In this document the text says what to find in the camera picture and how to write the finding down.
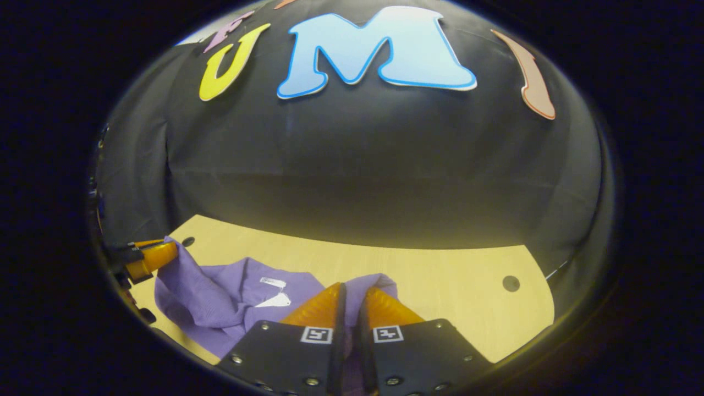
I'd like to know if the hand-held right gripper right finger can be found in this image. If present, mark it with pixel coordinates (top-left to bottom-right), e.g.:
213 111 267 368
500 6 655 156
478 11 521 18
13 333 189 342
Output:
359 286 493 396

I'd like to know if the white cable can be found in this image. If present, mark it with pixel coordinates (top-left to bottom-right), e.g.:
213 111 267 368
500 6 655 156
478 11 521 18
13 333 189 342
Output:
543 260 571 281

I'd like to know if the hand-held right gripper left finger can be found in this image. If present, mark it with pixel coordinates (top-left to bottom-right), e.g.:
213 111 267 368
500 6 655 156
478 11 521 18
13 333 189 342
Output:
217 282 348 396

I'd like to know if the black backdrop cloth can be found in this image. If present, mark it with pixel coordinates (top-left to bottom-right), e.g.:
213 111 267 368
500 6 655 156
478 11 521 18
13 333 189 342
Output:
88 0 614 287

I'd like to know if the purple knit cardigan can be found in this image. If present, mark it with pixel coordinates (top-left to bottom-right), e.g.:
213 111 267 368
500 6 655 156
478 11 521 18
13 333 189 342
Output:
154 236 399 396

